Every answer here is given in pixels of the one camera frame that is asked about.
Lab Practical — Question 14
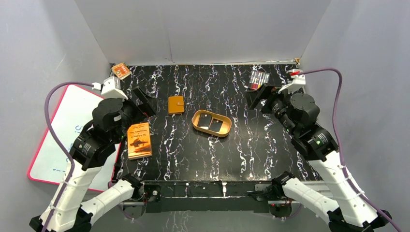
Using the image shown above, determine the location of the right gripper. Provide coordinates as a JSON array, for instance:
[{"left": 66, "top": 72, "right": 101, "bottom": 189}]
[{"left": 243, "top": 83, "right": 298, "bottom": 136}]

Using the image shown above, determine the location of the orange leather card holder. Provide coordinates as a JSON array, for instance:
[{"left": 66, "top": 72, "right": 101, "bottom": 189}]
[{"left": 168, "top": 95, "right": 185, "bottom": 115}]

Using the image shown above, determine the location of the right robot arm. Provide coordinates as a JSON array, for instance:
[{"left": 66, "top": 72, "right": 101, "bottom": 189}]
[{"left": 246, "top": 84, "right": 391, "bottom": 232}]

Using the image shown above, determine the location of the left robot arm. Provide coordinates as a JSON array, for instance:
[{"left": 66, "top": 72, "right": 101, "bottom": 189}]
[{"left": 29, "top": 87, "right": 158, "bottom": 232}]

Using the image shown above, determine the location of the black credit card right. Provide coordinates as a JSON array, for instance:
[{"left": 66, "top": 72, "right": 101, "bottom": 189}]
[{"left": 208, "top": 118, "right": 223, "bottom": 133}]

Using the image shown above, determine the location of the black credit card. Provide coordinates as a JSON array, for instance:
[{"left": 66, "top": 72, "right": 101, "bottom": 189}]
[
  {"left": 197, "top": 113, "right": 212, "bottom": 129},
  {"left": 208, "top": 118, "right": 223, "bottom": 133}
]

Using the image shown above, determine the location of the black credit card left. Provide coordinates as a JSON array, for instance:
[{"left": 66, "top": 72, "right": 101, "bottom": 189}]
[{"left": 197, "top": 113, "right": 212, "bottom": 129}]

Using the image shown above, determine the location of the pack of coloured markers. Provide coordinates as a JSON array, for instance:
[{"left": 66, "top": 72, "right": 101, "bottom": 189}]
[{"left": 248, "top": 71, "right": 270, "bottom": 90}]

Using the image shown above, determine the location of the orange paperback book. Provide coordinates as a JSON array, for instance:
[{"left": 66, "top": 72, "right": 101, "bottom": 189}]
[{"left": 127, "top": 122, "right": 152, "bottom": 160}]

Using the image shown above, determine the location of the tan oval tray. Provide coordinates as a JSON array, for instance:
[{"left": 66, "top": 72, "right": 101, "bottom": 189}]
[{"left": 192, "top": 110, "right": 232, "bottom": 138}]

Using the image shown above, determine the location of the pink framed whiteboard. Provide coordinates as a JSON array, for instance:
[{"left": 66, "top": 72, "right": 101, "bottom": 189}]
[{"left": 28, "top": 85, "right": 119, "bottom": 192}]

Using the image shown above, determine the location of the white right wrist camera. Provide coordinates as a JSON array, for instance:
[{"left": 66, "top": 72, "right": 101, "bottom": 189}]
[{"left": 278, "top": 69, "right": 306, "bottom": 94}]

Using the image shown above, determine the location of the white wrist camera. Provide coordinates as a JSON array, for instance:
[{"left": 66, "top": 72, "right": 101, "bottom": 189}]
[
  {"left": 92, "top": 76, "right": 128, "bottom": 100},
  {"left": 278, "top": 69, "right": 306, "bottom": 94}
]

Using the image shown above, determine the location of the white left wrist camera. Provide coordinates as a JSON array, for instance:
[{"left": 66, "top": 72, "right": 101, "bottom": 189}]
[{"left": 92, "top": 76, "right": 128, "bottom": 100}]

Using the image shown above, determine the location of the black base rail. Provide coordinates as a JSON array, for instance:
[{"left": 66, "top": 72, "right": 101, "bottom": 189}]
[{"left": 112, "top": 179, "right": 324, "bottom": 221}]

